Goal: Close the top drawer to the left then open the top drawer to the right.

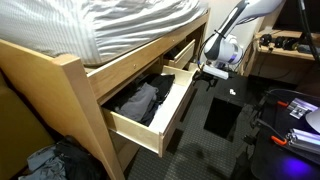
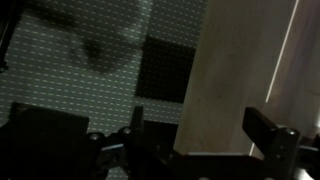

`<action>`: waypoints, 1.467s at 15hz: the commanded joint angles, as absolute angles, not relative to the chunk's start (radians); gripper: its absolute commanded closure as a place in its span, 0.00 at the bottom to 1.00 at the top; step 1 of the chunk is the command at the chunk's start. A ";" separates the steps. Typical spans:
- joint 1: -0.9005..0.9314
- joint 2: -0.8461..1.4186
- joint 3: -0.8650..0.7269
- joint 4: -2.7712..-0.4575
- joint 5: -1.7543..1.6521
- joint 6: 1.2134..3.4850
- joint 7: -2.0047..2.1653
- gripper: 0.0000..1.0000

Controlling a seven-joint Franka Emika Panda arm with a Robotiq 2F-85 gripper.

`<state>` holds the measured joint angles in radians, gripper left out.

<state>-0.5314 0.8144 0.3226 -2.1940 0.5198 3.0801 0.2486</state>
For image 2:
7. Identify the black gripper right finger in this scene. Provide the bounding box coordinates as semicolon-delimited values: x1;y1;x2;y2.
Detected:
241;106;301;180

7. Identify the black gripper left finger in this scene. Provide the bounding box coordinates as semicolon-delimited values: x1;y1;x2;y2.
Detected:
61;105;161;180

